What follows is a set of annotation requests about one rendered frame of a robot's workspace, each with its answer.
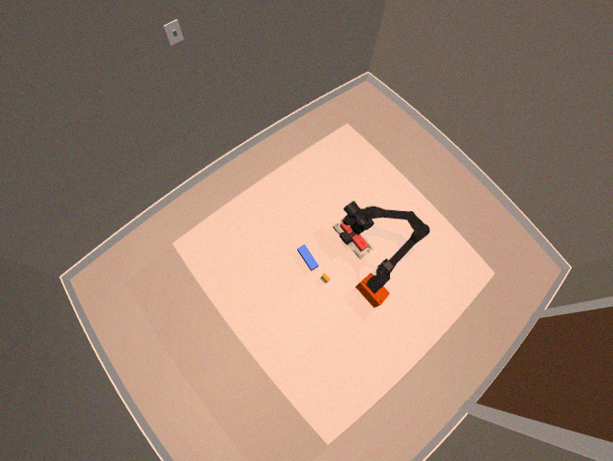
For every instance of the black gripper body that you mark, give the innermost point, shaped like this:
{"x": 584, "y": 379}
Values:
{"x": 347, "y": 238}

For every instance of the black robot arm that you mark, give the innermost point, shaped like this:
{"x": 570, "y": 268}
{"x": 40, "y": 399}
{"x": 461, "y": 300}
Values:
{"x": 361, "y": 216}

